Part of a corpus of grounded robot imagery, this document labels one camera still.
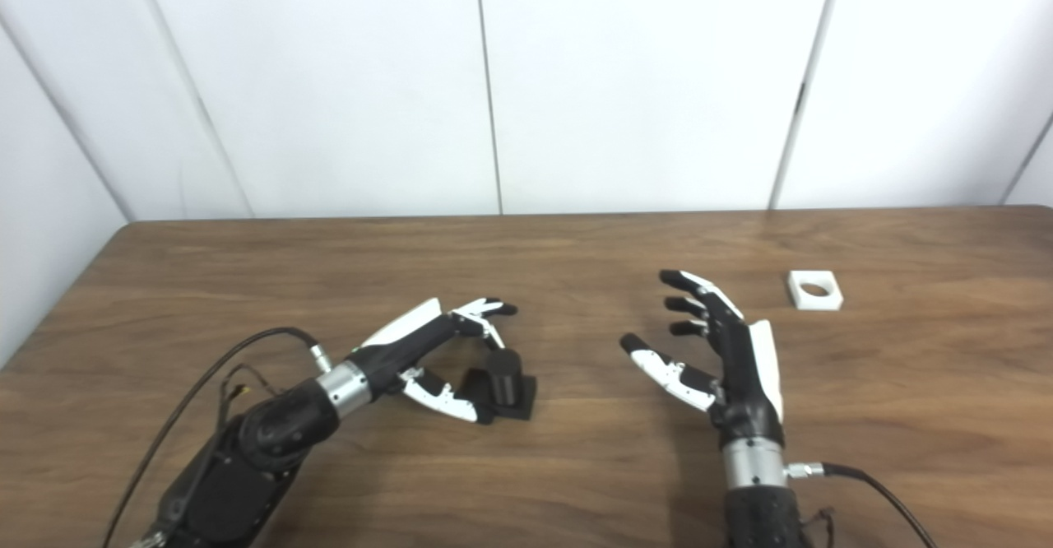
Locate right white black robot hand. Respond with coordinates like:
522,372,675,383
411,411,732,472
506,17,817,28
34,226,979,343
619,268,786,450

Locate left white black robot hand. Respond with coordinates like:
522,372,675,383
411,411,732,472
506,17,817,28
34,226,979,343
350,297,519,425

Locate black peg with square base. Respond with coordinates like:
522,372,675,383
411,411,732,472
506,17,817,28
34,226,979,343
457,348,537,423

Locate white square piece with hole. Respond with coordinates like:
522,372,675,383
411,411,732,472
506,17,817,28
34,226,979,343
786,270,844,312

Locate thin wires on right arm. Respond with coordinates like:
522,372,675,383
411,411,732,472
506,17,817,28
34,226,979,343
802,509,836,548

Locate thin wires on arm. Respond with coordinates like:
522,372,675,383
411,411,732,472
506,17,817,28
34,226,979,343
218,363,281,434
802,509,836,548

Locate thin wires on left arm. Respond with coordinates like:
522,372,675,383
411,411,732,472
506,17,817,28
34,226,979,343
218,363,281,434

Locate black cable at right wrist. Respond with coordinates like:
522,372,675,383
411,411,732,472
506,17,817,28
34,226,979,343
783,462,939,548

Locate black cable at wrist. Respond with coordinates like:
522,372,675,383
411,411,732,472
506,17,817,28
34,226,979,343
103,326,334,548
783,462,939,548

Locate black cable at left wrist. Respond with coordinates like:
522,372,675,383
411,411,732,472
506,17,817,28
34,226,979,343
103,326,334,548

